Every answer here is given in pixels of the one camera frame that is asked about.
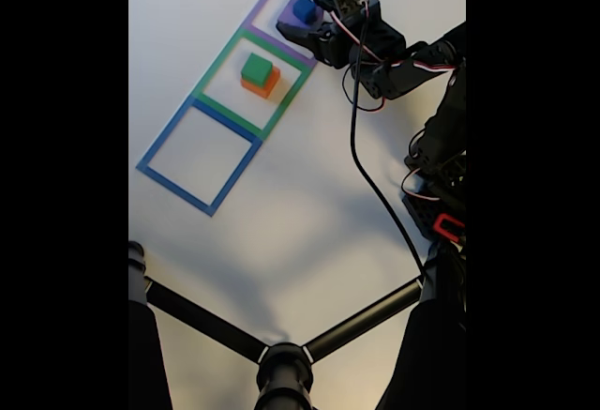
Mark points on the small blue cube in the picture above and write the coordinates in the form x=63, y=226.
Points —
x=304, y=7

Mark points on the purple block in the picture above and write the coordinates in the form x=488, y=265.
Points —
x=287, y=16

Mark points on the green cube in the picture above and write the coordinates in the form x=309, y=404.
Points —
x=256, y=66

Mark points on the orange block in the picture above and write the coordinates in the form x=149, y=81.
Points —
x=267, y=86

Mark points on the purple tape square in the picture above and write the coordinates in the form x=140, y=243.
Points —
x=276, y=43

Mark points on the green tape square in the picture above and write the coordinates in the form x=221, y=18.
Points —
x=229, y=116

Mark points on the red clamp part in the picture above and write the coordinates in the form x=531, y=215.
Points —
x=438, y=224

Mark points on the blue tape square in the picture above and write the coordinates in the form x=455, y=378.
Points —
x=173, y=190

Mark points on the black tripod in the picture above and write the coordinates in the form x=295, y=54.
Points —
x=283, y=372

